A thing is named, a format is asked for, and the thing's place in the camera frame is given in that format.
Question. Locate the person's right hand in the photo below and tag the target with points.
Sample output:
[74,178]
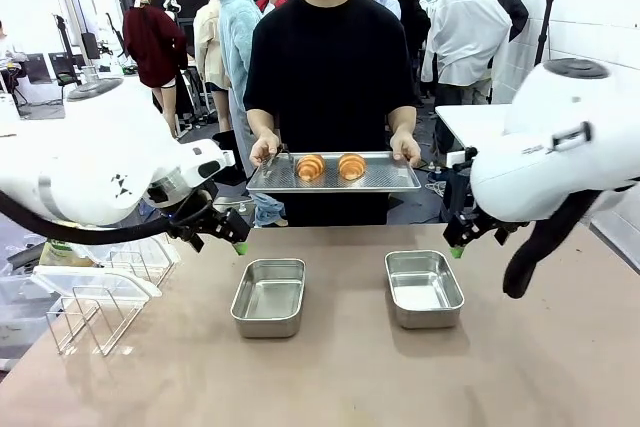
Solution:
[264,149]

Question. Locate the white side table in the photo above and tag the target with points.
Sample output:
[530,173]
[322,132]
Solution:
[472,122]

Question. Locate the person's right forearm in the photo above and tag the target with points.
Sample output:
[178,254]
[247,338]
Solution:
[261,122]

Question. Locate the rectangular steel container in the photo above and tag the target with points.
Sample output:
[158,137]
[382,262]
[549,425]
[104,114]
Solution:
[424,287]
[270,297]

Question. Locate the mannequin in light blue sweater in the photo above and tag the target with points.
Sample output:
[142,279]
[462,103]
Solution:
[237,37]

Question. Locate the golden croissant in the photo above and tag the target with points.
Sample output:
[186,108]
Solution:
[351,166]
[310,167]

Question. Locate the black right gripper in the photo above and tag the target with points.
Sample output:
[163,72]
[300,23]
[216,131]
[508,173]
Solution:
[475,227]

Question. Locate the person's black T-shirt torso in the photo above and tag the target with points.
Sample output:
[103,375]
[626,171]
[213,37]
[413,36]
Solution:
[325,72]

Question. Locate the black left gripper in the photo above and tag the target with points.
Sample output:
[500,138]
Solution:
[192,219]

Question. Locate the mannequin in white shirt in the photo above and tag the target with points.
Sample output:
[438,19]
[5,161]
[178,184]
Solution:
[465,32]

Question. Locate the clear plastic storage bin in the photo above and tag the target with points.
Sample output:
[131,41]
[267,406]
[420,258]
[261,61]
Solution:
[22,307]

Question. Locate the mannequin in dark red sweater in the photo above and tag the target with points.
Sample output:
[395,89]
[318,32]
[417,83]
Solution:
[152,47]

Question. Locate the black office chair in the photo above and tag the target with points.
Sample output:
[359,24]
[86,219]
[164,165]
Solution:
[65,72]

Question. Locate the person's left forearm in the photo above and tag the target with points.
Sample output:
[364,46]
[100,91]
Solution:
[402,119]

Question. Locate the clear plastic container lid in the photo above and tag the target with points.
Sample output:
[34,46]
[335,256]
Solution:
[125,249]
[95,284]

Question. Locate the person's left hand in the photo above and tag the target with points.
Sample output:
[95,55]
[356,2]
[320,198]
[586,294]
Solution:
[406,147]

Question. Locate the bystander in black clothes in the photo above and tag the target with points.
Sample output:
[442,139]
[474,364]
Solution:
[417,22]

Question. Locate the green and white bag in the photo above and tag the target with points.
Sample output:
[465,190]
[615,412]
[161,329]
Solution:
[62,253]

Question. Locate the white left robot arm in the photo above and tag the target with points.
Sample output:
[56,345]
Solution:
[90,157]

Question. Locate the black tripod stand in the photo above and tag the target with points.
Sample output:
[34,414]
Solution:
[547,22]

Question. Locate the mannequin in beige jacket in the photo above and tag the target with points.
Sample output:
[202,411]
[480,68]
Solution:
[207,42]

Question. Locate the metal tongs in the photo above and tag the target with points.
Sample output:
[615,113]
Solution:
[270,163]

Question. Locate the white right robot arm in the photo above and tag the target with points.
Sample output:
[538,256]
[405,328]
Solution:
[550,172]

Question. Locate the steel baking tray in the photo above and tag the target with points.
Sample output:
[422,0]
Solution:
[380,177]

